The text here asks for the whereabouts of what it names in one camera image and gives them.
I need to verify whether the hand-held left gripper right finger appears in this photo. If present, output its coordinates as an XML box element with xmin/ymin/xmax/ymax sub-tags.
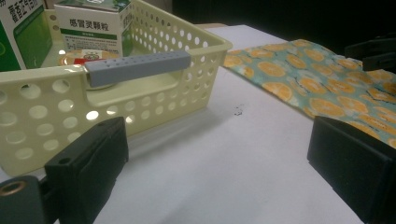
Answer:
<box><xmin>307</xmin><ymin>115</ymin><xmax>396</xmax><ymax>224</ymax></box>

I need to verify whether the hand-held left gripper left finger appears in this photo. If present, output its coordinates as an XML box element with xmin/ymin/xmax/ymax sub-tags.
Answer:
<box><xmin>45</xmin><ymin>116</ymin><xmax>129</xmax><ymax>224</ymax></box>

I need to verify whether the orange fruit print bag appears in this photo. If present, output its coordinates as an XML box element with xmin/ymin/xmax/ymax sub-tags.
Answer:
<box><xmin>223</xmin><ymin>38</ymin><xmax>396</xmax><ymax>149</ymax></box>

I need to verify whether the cream perforated plastic basket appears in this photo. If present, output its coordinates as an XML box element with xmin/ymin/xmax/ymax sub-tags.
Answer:
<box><xmin>0</xmin><ymin>0</ymin><xmax>233</xmax><ymax>177</ymax></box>

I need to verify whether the green and white cube box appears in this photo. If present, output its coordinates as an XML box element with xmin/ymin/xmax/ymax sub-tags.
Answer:
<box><xmin>54</xmin><ymin>0</ymin><xmax>134</xmax><ymax>59</ymax></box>

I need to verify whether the round tin with red label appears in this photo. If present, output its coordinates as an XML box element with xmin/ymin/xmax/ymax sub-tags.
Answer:
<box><xmin>59</xmin><ymin>49</ymin><xmax>120</xmax><ymax>67</ymax></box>

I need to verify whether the tall green and white box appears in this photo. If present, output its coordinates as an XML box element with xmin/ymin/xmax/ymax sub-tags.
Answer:
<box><xmin>0</xmin><ymin>0</ymin><xmax>54</xmax><ymax>73</ymax></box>

